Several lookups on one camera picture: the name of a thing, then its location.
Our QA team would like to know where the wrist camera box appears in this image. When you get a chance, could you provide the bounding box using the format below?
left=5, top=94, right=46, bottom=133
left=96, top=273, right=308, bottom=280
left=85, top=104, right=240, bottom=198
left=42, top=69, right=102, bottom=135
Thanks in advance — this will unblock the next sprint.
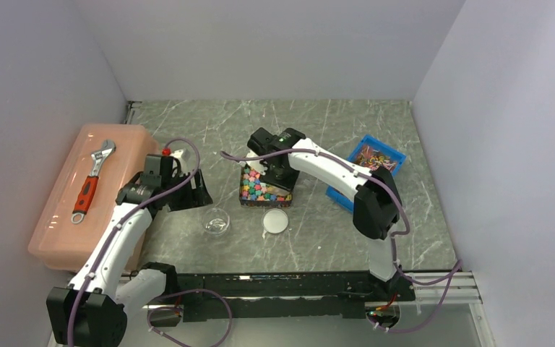
left=161, top=148, right=191, bottom=176
left=245, top=150, right=259, bottom=166

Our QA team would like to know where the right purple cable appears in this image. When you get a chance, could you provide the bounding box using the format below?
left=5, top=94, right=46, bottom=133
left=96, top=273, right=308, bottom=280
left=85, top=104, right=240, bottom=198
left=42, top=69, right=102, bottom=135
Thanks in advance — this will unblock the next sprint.
left=220, top=147, right=464, bottom=335

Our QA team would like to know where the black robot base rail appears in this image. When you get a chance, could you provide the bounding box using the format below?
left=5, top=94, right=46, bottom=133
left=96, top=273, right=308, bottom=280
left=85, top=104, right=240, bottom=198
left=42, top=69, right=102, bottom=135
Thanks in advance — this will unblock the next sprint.
left=151, top=270, right=416, bottom=322

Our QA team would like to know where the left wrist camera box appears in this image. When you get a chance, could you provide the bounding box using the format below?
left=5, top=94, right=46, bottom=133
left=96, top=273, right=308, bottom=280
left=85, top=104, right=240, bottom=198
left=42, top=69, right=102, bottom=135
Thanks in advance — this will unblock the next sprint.
left=161, top=148, right=191, bottom=176

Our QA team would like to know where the tin of star candies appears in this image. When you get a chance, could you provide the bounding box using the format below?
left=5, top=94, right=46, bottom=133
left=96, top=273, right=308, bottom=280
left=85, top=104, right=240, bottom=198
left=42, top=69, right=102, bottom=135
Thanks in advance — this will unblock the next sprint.
left=238, top=166, right=293, bottom=208

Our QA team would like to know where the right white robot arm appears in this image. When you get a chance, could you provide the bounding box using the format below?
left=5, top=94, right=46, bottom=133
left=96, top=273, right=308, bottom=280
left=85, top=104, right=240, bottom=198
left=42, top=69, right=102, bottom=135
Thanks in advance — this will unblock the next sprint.
left=244, top=127, right=410, bottom=300

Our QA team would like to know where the blue bin of lollipops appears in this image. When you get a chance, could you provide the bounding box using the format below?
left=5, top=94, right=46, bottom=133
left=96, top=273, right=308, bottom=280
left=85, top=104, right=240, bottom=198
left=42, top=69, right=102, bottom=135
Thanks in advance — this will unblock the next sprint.
left=325, top=134, right=407, bottom=213

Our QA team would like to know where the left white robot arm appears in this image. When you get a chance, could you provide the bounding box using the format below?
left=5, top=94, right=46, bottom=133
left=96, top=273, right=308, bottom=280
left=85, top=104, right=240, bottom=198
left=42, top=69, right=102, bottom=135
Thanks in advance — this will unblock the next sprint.
left=46, top=155, right=212, bottom=346

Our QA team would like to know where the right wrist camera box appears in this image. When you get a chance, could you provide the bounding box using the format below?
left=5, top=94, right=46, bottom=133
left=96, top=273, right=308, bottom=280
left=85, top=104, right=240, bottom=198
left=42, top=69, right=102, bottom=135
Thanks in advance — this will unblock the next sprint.
left=245, top=150, right=259, bottom=166

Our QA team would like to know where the small clear glass jar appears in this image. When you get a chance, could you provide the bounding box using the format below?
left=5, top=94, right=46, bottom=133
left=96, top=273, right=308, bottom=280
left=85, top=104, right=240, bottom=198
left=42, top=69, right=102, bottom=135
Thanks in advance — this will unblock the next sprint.
left=202, top=207, right=231, bottom=236

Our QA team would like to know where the orange translucent storage box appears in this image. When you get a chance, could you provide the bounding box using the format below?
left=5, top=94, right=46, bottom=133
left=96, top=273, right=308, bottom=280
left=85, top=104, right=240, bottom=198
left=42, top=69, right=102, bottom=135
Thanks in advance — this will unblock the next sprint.
left=28, top=124, right=160, bottom=273

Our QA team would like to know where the red handled adjustable wrench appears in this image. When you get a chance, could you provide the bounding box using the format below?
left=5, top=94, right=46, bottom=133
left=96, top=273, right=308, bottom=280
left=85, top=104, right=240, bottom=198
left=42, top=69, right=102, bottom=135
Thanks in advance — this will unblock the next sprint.
left=71, top=139, right=116, bottom=225

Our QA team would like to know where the round white jar lid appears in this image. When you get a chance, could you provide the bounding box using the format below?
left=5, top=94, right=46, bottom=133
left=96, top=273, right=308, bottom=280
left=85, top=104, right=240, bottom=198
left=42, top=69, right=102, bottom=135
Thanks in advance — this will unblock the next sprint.
left=262, top=208, right=289, bottom=234

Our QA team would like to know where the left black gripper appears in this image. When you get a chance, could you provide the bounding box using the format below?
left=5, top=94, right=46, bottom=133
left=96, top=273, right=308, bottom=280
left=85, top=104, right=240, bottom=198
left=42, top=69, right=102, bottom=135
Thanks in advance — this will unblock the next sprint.
left=162, top=168, right=212, bottom=213

